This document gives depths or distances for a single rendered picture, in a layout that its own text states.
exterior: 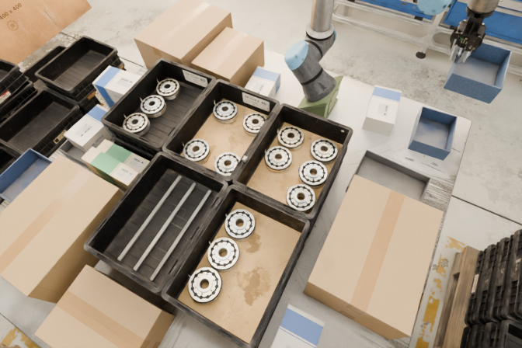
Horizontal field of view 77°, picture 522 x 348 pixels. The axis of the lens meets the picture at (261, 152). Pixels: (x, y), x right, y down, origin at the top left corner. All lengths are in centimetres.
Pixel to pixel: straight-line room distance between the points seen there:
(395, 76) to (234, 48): 158
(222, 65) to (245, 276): 93
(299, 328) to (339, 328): 16
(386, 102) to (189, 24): 102
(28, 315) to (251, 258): 80
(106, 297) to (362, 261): 78
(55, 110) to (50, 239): 128
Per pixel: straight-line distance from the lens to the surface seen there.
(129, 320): 114
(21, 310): 151
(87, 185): 132
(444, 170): 156
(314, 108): 147
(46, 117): 242
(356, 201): 114
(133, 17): 361
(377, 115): 151
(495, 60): 145
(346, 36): 314
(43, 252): 128
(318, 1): 136
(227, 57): 161
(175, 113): 147
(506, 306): 170
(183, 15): 184
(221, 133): 135
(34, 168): 165
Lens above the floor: 192
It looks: 58 degrees down
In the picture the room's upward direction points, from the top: 4 degrees counter-clockwise
